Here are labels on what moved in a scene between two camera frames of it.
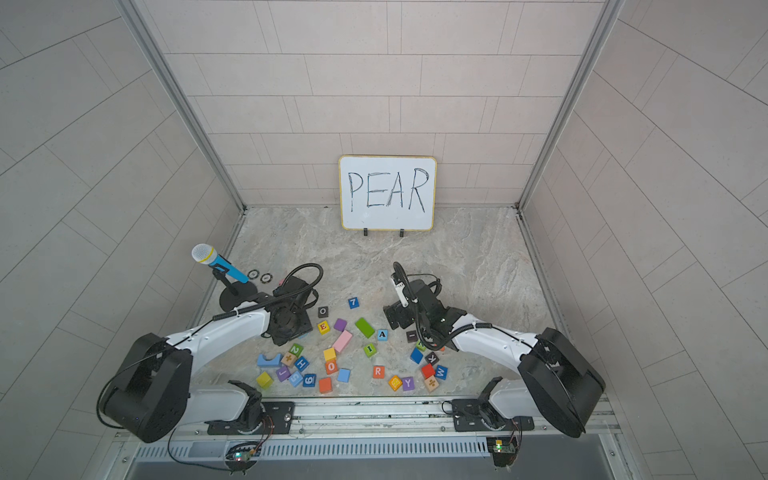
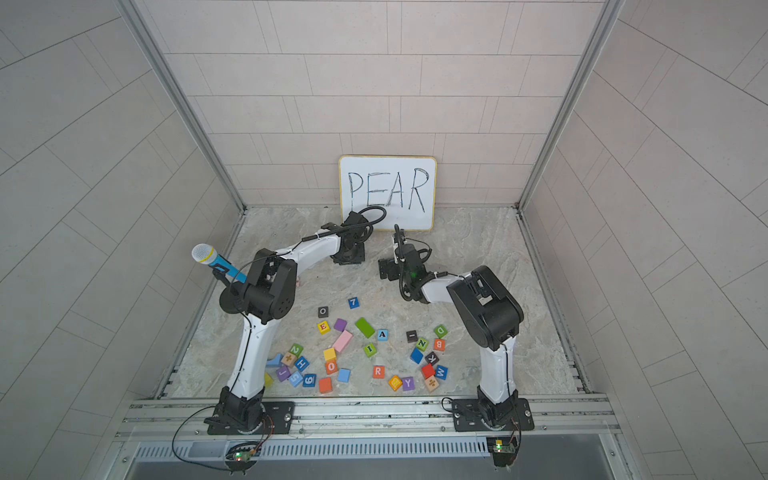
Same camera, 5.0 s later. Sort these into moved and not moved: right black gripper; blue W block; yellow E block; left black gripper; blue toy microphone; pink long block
Moved: right black gripper; left black gripper
Not moved: yellow E block; blue W block; pink long block; blue toy microphone
